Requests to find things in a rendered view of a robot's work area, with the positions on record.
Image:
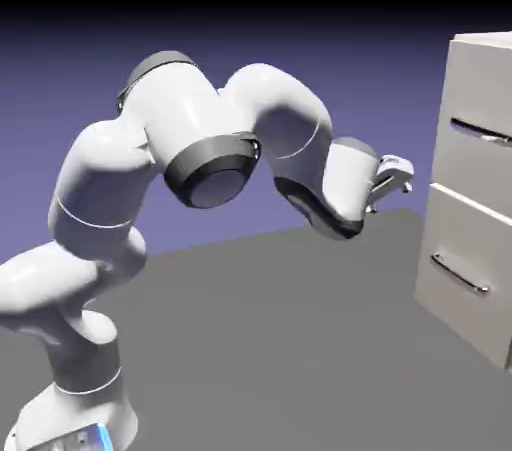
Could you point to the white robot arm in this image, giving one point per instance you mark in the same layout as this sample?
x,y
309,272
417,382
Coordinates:
x,y
180,119

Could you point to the pale grey cabinet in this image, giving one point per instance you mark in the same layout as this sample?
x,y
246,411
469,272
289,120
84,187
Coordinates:
x,y
472,195

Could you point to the pale grey drawer front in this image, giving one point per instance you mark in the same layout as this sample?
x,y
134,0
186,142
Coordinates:
x,y
472,171
452,235

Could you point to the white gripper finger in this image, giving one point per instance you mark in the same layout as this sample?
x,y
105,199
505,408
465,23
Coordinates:
x,y
407,187
370,209

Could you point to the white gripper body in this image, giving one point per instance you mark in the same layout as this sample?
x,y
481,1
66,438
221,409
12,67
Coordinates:
x,y
394,171

